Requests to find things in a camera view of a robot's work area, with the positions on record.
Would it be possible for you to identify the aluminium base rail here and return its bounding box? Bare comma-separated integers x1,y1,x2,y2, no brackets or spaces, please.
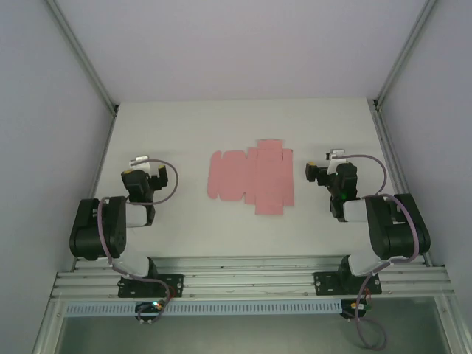
51,256,453,300

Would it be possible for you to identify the slotted grey cable duct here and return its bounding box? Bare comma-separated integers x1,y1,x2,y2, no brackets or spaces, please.
65,299,342,317

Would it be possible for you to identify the pink paper box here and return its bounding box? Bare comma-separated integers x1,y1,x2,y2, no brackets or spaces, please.
206,138,296,217

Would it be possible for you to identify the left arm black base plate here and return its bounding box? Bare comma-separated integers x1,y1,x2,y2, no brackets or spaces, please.
117,274,184,299

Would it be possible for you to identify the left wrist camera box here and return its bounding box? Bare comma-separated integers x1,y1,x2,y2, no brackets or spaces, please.
128,156,153,173

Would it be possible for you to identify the aluminium frame post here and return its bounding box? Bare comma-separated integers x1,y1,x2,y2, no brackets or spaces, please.
372,0,442,111
46,0,119,115

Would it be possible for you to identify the grey metal panel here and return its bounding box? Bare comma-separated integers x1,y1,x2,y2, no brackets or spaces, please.
58,313,457,354

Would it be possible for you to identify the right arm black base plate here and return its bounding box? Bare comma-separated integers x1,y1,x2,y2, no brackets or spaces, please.
313,271,381,296

